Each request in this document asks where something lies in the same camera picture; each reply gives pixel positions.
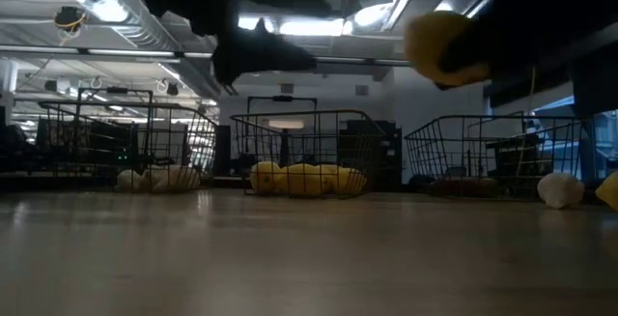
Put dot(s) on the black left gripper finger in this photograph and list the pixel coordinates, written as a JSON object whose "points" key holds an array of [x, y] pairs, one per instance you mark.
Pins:
{"points": [[299, 60]]}

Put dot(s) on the orange fruit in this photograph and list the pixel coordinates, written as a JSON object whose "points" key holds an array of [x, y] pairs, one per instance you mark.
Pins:
{"points": [[425, 40]]}

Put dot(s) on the dark red sweet potato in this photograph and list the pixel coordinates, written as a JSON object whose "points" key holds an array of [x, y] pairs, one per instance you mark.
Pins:
{"points": [[449, 189], [478, 185]]}

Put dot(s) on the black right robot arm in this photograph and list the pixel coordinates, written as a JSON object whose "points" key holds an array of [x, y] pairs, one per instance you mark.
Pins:
{"points": [[555, 7]]}

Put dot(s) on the bright ceiling light panel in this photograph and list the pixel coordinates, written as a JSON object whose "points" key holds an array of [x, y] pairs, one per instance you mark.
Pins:
{"points": [[311, 27], [248, 22]]}

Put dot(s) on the black cabinet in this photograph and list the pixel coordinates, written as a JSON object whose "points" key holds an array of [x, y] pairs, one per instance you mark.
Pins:
{"points": [[393, 152]]}

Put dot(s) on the bright round ceiling light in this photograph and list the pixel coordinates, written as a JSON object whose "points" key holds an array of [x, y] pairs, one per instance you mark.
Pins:
{"points": [[372, 16]]}

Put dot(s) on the black upright column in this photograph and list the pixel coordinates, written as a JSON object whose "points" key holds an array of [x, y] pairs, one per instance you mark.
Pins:
{"points": [[222, 149]]}

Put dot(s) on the dark cluttered desk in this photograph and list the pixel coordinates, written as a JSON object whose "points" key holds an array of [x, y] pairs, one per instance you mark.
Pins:
{"points": [[516, 156]]}

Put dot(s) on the long linear ceiling light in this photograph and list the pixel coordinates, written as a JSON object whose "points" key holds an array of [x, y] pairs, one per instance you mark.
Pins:
{"points": [[130, 52]]}

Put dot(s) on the dark equipment rack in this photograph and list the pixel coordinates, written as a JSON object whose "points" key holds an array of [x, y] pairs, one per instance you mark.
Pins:
{"points": [[87, 147]]}

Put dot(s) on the small grey wall vent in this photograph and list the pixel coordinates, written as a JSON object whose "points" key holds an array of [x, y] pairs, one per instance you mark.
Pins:
{"points": [[287, 88], [361, 90]]}

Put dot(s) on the black background rig frame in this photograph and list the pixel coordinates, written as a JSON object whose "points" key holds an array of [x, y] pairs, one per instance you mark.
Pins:
{"points": [[116, 90], [282, 98]]}

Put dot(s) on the silver ribbed ventilation duct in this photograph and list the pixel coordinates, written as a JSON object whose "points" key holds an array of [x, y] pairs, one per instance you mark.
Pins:
{"points": [[140, 26]]}

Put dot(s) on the black aluminium table frame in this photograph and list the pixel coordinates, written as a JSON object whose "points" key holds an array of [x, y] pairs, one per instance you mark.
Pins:
{"points": [[29, 183]]}

